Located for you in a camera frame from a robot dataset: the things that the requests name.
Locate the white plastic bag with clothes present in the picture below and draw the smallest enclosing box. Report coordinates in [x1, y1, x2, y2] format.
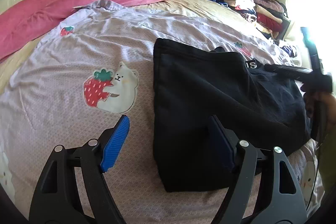
[278, 39, 302, 59]

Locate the lilac strawberry print quilt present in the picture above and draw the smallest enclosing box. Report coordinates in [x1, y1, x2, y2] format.
[0, 0, 325, 224]

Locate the pile of folded clothes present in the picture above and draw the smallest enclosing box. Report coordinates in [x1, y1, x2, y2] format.
[224, 0, 290, 39]

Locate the right hand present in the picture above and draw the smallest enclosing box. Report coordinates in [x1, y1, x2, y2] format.
[300, 84, 335, 132]

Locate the black sweatshirt with orange cuffs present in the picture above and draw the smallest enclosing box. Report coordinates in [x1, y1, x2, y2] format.
[153, 39, 310, 192]

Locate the pink fleece blanket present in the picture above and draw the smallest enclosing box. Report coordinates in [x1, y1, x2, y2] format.
[0, 0, 177, 60]

